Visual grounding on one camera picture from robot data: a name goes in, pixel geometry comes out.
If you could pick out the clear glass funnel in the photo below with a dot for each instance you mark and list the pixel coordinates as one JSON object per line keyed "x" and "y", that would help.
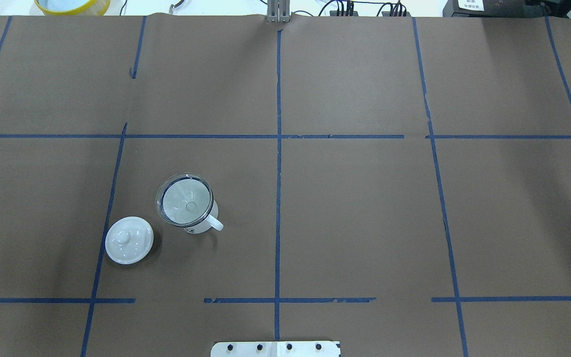
{"x": 186, "y": 201}

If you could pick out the white enamel mug blue rim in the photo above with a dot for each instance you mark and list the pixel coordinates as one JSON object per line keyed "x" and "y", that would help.
{"x": 201, "y": 225}

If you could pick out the white ceramic lid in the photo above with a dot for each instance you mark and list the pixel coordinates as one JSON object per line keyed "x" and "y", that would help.
{"x": 129, "y": 240}

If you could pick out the black device with label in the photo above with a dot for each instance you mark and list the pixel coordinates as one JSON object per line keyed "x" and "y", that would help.
{"x": 484, "y": 8}

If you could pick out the yellow rimmed blue bowl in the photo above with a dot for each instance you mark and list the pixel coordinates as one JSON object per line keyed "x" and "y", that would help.
{"x": 73, "y": 7}

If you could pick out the aluminium frame post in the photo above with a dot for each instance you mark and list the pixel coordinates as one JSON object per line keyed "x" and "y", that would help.
{"x": 278, "y": 11}

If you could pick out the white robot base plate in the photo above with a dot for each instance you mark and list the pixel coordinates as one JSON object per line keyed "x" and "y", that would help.
{"x": 277, "y": 349}

